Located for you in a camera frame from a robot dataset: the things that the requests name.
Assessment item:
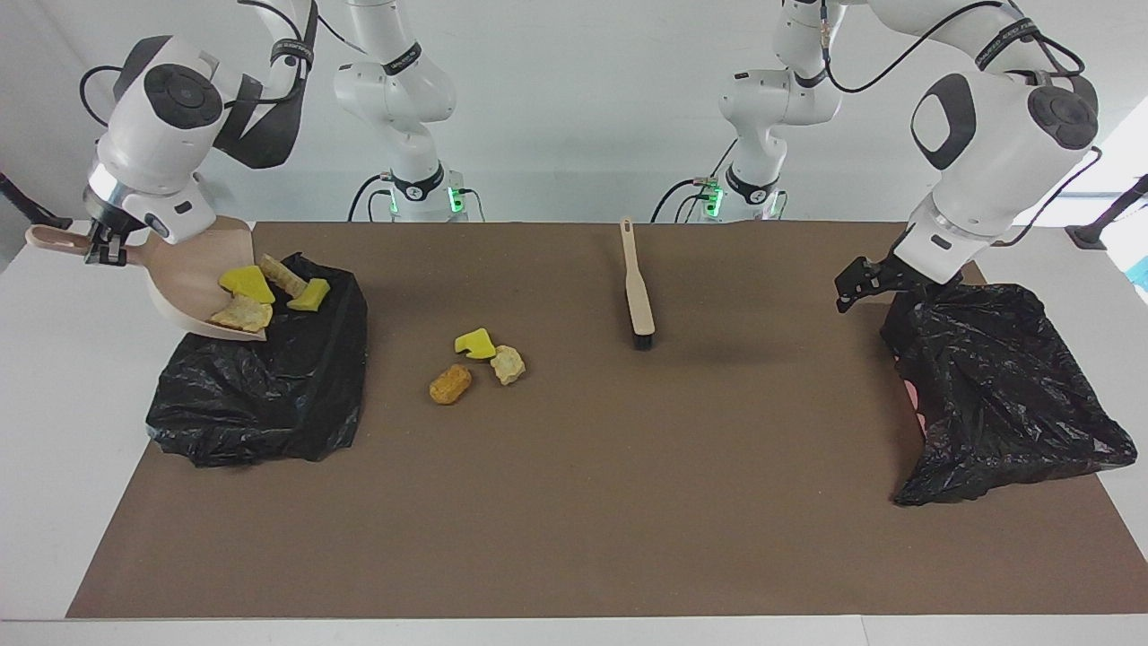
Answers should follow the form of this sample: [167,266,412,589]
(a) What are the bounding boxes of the brown oval sponge chunk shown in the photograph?
[429,363,473,406]

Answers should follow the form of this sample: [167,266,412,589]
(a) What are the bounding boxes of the large brown table mat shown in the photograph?
[67,222,1148,620]

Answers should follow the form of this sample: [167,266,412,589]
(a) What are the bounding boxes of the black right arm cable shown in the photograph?
[79,0,373,140]

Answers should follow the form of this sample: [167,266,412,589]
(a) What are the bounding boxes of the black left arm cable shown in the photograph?
[821,0,1104,248]

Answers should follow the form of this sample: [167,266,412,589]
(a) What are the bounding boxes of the plain yellow sponge piece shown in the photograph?
[220,265,277,306]

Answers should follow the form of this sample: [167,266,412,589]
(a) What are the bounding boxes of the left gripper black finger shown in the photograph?
[834,257,884,314]

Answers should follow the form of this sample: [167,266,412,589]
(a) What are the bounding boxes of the black base cable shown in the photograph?
[652,139,738,223]
[348,172,396,223]

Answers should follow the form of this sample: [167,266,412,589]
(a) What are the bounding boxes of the beige hand brush black bristles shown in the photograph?
[621,217,657,351]

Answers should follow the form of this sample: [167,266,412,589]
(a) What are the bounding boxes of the pink plastic bin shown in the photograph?
[904,381,929,441]

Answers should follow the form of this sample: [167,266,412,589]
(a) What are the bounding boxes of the green and yellow sponge piece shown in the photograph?
[287,278,332,312]

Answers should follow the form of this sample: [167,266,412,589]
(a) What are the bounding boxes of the black plastic trash bag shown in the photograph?
[146,253,369,468]
[881,284,1138,508]

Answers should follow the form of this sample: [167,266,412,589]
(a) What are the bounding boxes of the black camera stand foot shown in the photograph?
[0,172,73,231]
[1065,175,1148,250]

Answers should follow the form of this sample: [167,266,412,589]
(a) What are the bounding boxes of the beige plastic dustpan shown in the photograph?
[25,215,274,342]

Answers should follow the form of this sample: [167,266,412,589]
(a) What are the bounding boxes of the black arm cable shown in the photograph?
[79,0,373,140]
[821,0,1104,248]

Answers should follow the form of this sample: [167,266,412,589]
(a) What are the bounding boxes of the beige sponge chunk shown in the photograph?
[490,345,527,386]
[260,254,310,297]
[208,294,274,335]

